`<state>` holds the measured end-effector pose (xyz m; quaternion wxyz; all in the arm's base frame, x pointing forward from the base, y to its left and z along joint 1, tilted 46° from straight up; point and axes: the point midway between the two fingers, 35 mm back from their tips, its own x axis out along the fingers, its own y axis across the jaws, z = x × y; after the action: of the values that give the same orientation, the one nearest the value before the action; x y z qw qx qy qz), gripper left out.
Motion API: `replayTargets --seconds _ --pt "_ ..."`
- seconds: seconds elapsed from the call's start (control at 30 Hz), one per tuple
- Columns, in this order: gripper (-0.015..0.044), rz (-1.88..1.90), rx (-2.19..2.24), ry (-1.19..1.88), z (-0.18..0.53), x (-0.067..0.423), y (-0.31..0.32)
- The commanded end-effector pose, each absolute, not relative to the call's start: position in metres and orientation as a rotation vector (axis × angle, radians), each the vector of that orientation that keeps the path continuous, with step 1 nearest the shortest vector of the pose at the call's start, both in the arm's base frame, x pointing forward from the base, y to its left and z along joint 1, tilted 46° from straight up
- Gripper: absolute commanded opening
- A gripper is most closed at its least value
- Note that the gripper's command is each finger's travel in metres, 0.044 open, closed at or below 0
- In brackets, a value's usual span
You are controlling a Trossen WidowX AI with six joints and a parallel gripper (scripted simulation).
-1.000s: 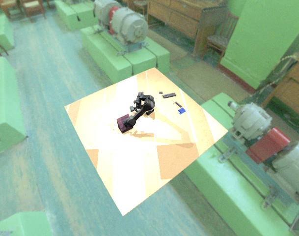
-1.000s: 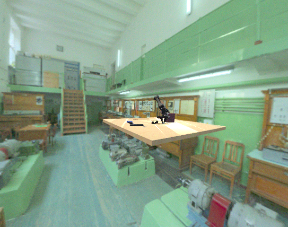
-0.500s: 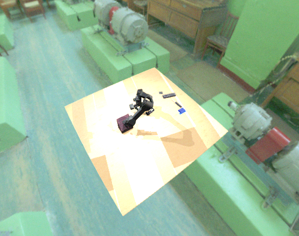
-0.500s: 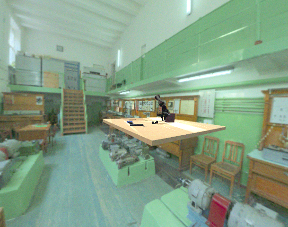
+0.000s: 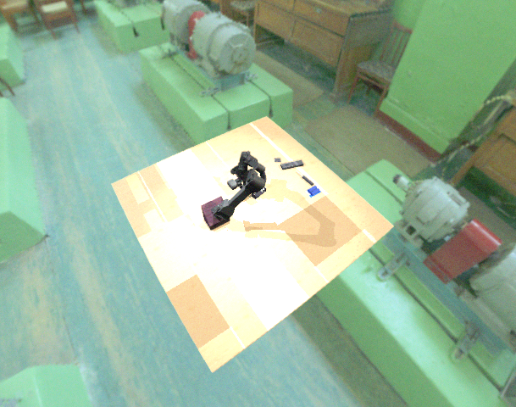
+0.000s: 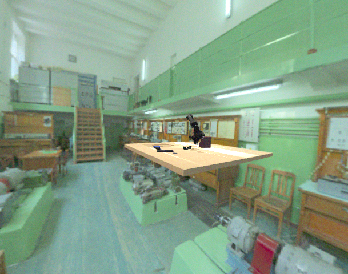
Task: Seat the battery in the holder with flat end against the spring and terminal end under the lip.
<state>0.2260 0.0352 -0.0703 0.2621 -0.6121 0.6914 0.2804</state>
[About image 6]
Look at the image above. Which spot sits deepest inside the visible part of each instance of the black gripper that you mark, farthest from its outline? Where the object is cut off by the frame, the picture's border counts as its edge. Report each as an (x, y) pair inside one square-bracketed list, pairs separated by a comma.
[(195, 139)]

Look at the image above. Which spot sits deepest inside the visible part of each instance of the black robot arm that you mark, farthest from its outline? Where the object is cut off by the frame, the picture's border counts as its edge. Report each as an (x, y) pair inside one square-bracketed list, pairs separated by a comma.
[(194, 125)]

